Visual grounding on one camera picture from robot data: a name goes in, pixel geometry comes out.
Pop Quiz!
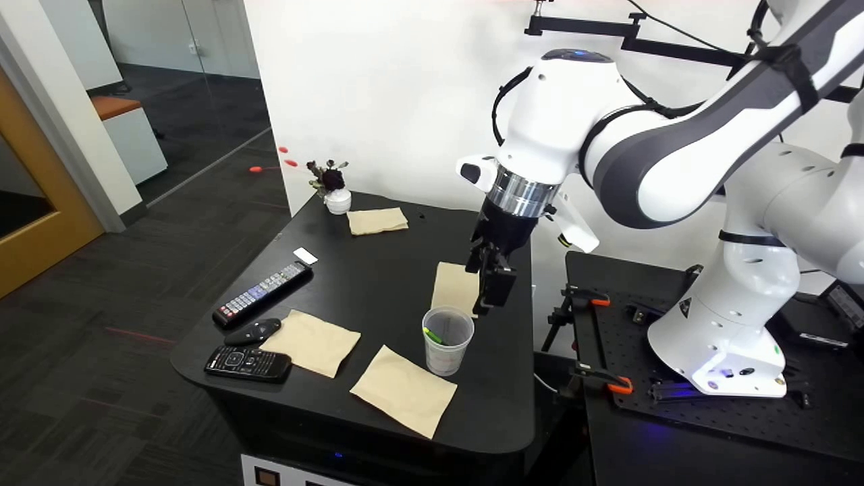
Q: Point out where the short black remote control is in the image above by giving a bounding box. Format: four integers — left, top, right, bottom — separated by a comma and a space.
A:
202, 342, 296, 383

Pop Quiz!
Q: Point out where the long black remote control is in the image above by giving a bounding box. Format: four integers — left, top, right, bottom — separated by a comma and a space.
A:
210, 259, 317, 329

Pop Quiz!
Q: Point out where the translucent plastic cup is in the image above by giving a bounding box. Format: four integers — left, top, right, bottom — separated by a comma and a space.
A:
418, 307, 478, 379

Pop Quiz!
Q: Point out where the green pen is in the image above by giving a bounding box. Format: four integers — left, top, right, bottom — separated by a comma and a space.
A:
425, 328, 460, 351

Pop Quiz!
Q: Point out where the orange black clamp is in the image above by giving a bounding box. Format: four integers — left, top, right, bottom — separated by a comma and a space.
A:
539, 284, 615, 360
539, 360, 638, 405

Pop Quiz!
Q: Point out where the white bench with wooden top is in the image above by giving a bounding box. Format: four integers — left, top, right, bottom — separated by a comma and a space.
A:
89, 93, 171, 189

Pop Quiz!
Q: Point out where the small black key fob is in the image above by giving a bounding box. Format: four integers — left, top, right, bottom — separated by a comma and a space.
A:
225, 317, 283, 351

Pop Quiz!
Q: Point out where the crumpled pale paper napkin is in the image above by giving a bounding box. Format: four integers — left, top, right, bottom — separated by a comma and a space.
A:
350, 342, 460, 442

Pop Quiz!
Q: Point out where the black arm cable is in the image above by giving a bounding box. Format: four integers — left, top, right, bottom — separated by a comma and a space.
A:
490, 62, 544, 148

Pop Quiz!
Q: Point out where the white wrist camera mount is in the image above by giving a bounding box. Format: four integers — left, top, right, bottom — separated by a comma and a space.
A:
544, 198, 605, 256

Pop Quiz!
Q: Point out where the flat pale paper napkin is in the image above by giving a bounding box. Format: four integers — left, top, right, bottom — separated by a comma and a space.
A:
256, 307, 366, 380

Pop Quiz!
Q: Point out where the black perforated breadboard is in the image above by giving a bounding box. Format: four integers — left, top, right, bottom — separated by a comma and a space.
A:
564, 251, 864, 464

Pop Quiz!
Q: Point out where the yellow wooden door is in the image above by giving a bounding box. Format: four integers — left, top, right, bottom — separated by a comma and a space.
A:
0, 71, 108, 303

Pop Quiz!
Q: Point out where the beige paper napkin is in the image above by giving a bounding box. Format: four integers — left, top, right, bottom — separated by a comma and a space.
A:
431, 259, 485, 319
345, 206, 410, 240

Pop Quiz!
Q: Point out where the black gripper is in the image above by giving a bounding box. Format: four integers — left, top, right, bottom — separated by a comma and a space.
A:
462, 198, 547, 319

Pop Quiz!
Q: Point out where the black metal overhead frame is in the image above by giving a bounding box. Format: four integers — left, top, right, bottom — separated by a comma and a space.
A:
525, 0, 864, 102

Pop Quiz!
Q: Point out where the round white vase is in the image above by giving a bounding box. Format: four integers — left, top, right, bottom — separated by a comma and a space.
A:
323, 183, 354, 218

